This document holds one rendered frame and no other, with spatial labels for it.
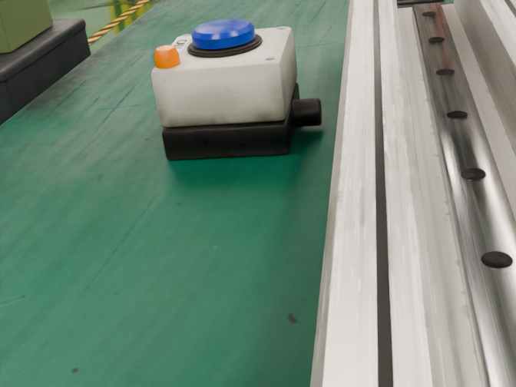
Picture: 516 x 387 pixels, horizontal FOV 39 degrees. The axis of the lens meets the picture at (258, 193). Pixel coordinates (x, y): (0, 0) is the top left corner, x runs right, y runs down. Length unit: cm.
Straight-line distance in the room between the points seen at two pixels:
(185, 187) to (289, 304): 14
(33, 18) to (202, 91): 44
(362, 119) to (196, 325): 11
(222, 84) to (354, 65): 13
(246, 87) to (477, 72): 13
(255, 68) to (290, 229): 11
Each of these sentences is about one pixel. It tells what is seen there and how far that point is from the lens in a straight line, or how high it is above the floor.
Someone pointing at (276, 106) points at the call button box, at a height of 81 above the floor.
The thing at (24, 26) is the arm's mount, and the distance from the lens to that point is 84.
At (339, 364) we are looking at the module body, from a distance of 16.
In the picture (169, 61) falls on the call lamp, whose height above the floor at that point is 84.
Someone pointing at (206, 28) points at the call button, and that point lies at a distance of 47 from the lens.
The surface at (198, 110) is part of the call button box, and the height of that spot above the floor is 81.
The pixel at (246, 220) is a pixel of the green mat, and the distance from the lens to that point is 39.
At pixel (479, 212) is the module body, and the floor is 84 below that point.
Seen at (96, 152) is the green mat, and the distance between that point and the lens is 51.
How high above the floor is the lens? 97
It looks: 27 degrees down
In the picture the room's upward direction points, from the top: 7 degrees counter-clockwise
